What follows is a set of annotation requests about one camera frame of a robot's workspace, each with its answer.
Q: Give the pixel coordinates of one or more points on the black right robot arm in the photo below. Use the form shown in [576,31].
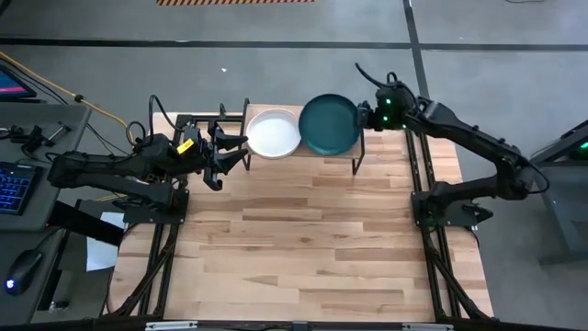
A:
[459,131]

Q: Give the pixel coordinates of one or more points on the black computer mouse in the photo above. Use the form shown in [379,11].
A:
[23,271]

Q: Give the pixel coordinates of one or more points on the grey desk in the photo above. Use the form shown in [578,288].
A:
[46,220]

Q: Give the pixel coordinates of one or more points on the black table frame rails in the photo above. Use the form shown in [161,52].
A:
[155,257]
[412,161]

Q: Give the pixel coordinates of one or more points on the wooden shelf with black legs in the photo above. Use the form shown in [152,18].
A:
[353,151]

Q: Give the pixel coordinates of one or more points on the yellow tape label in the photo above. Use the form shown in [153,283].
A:
[185,146]

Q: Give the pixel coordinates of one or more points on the white plastic plate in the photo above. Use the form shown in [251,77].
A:
[273,133]

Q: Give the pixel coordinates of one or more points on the teal plastic plate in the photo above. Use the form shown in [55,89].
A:
[328,124]

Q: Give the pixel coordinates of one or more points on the keyboard with blue backlight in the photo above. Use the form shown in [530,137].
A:
[14,188]

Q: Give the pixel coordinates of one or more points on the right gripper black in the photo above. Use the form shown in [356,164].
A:
[373,117]

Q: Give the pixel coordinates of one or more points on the white paper sheet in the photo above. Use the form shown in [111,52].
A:
[101,253]

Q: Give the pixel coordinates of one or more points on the black controller device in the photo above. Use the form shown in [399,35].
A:
[32,138]

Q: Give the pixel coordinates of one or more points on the black metal bracket frame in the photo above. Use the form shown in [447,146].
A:
[202,118]

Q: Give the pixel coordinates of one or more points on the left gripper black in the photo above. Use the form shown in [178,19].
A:
[202,158]

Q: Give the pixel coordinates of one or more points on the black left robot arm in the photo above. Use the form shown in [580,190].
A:
[92,167]

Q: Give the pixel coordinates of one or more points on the black flat box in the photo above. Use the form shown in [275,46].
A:
[87,225]

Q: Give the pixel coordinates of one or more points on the silver metal bracket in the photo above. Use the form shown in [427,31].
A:
[171,326]
[427,327]

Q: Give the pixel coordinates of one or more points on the screen with pink stripe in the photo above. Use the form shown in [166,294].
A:
[11,85]

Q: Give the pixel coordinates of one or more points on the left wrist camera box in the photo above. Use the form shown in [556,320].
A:
[192,133]

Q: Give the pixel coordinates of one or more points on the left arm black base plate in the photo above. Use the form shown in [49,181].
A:
[156,213]

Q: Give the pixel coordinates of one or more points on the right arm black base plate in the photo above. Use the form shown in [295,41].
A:
[452,216]

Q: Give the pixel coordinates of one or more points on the grey equipment cart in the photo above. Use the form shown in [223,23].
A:
[565,207]

